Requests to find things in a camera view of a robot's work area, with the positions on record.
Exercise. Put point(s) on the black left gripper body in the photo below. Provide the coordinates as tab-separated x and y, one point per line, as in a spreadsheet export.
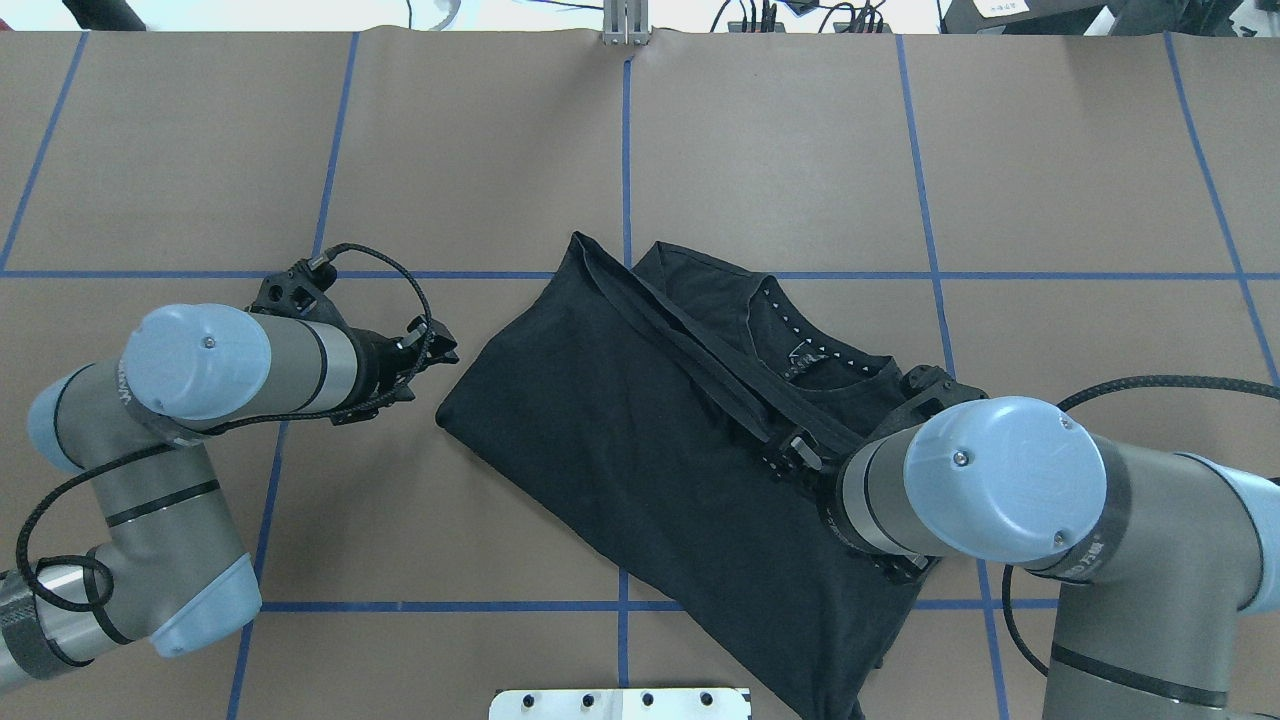
376	361

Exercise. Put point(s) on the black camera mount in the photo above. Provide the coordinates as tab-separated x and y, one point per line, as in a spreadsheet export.
929	390
299	292

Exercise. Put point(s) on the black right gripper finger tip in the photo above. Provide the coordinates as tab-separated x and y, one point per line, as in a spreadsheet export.
792	453

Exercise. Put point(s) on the black graphic t-shirt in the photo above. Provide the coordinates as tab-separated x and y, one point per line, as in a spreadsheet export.
643	407

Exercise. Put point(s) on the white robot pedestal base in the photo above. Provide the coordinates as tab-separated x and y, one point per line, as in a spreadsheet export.
624	703

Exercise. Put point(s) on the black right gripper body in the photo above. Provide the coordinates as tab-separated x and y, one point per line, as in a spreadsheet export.
824	474

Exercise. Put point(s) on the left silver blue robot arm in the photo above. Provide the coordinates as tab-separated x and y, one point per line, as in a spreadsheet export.
175	572

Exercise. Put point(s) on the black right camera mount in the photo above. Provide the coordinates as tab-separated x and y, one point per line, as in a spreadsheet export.
929	390

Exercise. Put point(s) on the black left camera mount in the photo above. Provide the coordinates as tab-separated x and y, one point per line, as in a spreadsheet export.
299	292

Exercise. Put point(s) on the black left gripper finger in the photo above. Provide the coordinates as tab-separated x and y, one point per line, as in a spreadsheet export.
427	342

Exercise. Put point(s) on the aluminium frame post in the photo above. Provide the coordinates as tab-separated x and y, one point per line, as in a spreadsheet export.
626	23

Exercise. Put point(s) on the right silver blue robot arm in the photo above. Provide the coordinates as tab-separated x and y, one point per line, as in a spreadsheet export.
1158	554

